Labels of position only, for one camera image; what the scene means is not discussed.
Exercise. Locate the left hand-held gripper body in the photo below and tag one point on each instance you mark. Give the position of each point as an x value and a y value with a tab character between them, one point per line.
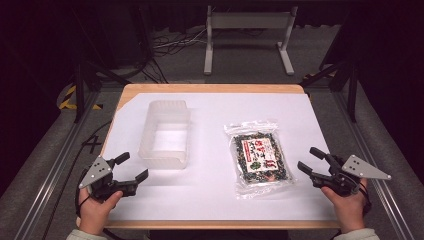
100	173

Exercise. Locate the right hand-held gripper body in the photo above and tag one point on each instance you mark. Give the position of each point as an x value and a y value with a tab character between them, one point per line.
343	181

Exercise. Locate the translucent plastic container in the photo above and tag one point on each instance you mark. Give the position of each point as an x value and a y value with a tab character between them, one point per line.
165	140

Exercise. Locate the clear packet of dark snacks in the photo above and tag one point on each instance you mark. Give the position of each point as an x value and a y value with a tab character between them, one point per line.
260	156

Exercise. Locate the person's right hand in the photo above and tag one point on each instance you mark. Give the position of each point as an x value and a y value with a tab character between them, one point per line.
350	210

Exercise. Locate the person's left hand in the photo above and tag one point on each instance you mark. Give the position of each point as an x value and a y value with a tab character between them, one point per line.
95	213

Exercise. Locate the white board with wooden edge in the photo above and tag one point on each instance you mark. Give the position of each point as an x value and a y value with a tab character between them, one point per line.
206	193

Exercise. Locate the black metal stand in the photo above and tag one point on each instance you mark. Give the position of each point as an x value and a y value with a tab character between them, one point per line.
351	93
79	90

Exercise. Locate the yellow black hazard tape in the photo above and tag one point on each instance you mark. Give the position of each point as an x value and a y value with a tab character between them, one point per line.
68	100

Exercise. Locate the white metal stand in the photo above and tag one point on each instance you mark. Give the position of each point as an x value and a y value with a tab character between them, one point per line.
250	20

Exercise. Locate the aluminium rail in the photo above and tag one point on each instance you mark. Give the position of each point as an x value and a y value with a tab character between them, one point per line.
376	160
50	180

